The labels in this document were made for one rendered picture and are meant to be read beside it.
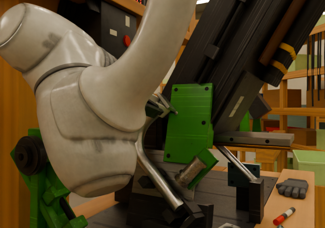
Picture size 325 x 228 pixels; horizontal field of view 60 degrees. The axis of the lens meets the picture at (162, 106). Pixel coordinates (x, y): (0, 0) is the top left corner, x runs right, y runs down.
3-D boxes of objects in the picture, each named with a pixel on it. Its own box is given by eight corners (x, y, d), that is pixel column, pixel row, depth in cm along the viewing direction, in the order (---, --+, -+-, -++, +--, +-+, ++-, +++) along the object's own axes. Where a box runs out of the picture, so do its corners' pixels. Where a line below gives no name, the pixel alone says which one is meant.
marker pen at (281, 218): (290, 211, 84) (290, 206, 84) (295, 212, 82) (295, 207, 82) (272, 224, 74) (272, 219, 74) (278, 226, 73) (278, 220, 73)
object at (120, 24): (137, 63, 90) (137, 16, 90) (102, 54, 75) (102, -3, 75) (107, 65, 95) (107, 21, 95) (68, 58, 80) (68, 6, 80)
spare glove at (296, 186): (280, 182, 115) (280, 176, 115) (309, 186, 110) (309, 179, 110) (271, 195, 98) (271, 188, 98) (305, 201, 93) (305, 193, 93)
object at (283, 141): (294, 143, 85) (294, 133, 85) (289, 151, 71) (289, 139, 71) (177, 136, 103) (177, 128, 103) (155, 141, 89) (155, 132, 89)
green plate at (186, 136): (215, 168, 74) (221, 92, 79) (204, 165, 67) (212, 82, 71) (176, 163, 80) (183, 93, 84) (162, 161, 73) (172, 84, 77)
